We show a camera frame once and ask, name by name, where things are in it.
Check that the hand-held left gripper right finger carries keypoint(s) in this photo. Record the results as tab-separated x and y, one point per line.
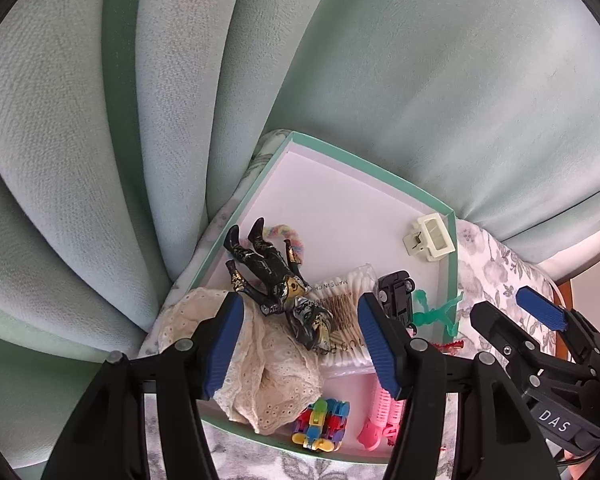
380	345

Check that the teal cardboard box tray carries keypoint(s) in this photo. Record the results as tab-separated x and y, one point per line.
340	210

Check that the tan snack packet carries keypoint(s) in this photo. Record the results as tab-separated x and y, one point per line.
452	345

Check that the black hair claw clip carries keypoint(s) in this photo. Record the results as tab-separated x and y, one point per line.
397	295

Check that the pink hair roller clip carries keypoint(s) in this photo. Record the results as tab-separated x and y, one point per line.
375	425

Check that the colourful plastic block toy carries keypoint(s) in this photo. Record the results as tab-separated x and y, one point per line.
320	425

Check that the wooden bed frame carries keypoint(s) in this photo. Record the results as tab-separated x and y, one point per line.
566	292

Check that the white hair claw clip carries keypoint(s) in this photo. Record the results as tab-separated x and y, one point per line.
437	237

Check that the black and gold action figure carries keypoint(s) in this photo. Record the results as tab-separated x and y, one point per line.
270	270

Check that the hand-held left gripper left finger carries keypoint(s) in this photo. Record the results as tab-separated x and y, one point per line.
225	345

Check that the bag of cotton swabs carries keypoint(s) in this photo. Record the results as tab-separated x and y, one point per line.
340	310

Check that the floral fleece blanket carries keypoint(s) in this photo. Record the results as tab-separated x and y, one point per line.
495	270

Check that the cream lace cloth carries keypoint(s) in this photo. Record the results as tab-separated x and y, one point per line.
275	370

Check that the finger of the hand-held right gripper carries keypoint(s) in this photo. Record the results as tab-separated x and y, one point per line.
510	340
545	307

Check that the pale green curtain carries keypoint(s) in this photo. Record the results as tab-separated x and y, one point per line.
130	110

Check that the green plastic figure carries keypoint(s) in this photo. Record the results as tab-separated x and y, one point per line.
430	317

